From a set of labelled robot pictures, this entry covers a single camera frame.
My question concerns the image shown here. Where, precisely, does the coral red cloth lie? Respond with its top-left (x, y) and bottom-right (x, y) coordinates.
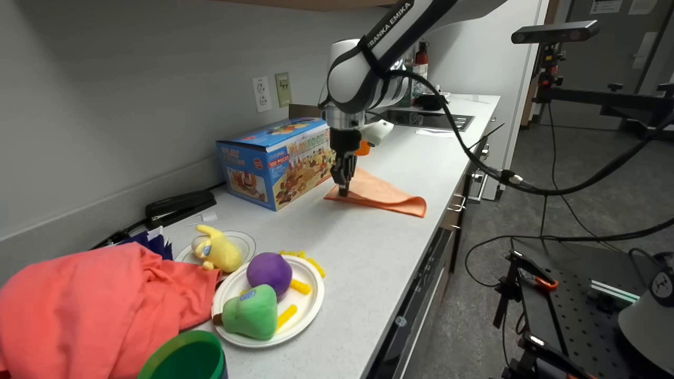
top-left (0, 242), bottom-right (222, 379)

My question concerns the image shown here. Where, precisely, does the white wall outlet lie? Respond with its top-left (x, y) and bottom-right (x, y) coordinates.
top-left (251, 74), bottom-right (274, 113)

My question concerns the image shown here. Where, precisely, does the dark brown flat board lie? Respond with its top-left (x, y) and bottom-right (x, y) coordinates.
top-left (286, 103), bottom-right (328, 123)

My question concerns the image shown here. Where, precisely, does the black camera boom stand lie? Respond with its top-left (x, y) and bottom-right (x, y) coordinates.
top-left (533, 40), bottom-right (674, 133)

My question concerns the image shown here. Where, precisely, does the silver drawer handle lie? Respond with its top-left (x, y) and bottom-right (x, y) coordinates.
top-left (445, 192), bottom-right (469, 215)
top-left (469, 164), bottom-right (492, 187)

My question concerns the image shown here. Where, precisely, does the dark blue fabric item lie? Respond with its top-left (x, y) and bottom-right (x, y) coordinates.
top-left (129, 229), bottom-right (175, 262)

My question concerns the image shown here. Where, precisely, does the black perforated breadboard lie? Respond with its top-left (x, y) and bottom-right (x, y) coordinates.
top-left (522, 240), bottom-right (674, 379)

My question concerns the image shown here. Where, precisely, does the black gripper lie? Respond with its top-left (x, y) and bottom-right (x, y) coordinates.
top-left (328, 127), bottom-right (364, 199)

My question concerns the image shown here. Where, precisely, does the grey round base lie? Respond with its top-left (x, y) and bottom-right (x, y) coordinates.
top-left (617, 287), bottom-right (674, 377)

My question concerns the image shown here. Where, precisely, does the white paper plate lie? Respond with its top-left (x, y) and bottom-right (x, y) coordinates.
top-left (211, 252), bottom-right (326, 352)

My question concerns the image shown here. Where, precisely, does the teal stick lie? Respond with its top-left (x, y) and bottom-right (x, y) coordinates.
top-left (588, 277), bottom-right (643, 306)

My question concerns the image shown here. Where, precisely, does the thin black floor cable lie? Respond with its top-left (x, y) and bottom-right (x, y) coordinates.
top-left (461, 218), bottom-right (674, 291)

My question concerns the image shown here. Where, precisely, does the beige wall switch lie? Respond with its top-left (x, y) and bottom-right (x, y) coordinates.
top-left (273, 69), bottom-right (293, 109)

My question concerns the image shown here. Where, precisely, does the green bowl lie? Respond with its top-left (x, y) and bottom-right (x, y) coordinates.
top-left (137, 329), bottom-right (231, 379)

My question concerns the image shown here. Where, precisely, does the black depth camera bar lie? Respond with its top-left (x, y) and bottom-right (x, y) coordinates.
top-left (511, 16), bottom-right (603, 46)

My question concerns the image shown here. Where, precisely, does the yellow plush toy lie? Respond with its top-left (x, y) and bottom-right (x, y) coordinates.
top-left (190, 223), bottom-right (247, 275)

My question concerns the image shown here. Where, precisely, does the green plush pear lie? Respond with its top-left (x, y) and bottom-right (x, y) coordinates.
top-left (222, 283), bottom-right (280, 343)

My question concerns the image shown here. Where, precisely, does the orange cloth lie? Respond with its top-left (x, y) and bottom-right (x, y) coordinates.
top-left (323, 167), bottom-right (431, 218)

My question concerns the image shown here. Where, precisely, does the purple plush ball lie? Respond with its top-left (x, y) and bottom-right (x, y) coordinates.
top-left (245, 250), bottom-right (296, 300)

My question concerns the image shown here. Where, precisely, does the small clear plate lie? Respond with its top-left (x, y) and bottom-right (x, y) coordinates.
top-left (175, 229), bottom-right (260, 269)

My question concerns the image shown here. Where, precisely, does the black stapler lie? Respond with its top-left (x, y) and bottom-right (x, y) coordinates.
top-left (143, 187), bottom-right (220, 229)

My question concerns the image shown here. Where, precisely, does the black tripod with orange clamp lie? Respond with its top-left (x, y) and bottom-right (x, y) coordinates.
top-left (492, 248), bottom-right (565, 379)

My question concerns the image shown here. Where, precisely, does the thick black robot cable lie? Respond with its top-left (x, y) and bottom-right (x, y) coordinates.
top-left (385, 67), bottom-right (674, 198)

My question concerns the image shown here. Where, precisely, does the colourful toy box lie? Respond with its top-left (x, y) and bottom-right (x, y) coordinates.
top-left (215, 116), bottom-right (340, 213)

